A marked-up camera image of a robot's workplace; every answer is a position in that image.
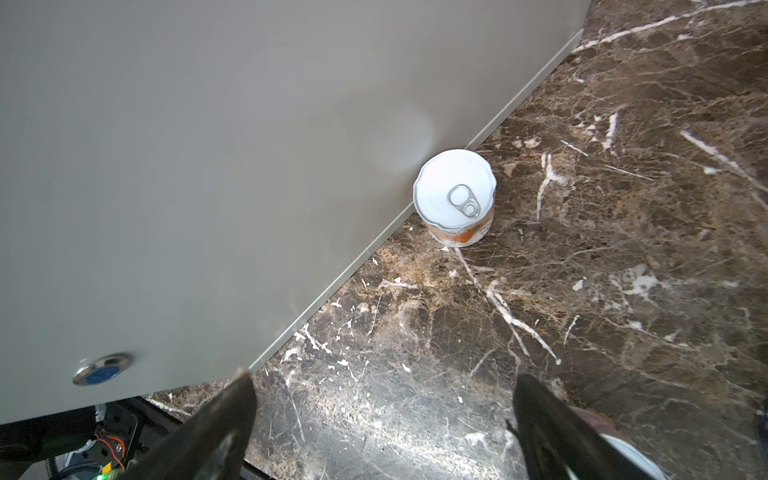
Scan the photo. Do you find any purple white label can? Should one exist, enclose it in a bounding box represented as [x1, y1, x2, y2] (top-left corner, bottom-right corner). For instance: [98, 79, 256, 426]
[571, 406, 666, 480]

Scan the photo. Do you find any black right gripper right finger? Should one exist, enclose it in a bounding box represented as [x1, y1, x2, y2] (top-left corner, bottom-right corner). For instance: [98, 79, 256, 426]
[512, 374, 651, 479]

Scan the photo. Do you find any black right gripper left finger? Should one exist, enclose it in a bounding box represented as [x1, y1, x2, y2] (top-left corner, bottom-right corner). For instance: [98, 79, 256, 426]
[120, 369, 257, 480]

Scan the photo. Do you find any orange white label can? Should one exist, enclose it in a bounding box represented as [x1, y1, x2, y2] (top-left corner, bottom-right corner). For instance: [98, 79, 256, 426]
[413, 149, 497, 248]

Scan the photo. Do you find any grey metal cabinet box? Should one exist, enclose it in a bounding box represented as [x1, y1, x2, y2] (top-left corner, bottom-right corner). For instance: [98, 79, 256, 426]
[1, 1, 589, 423]

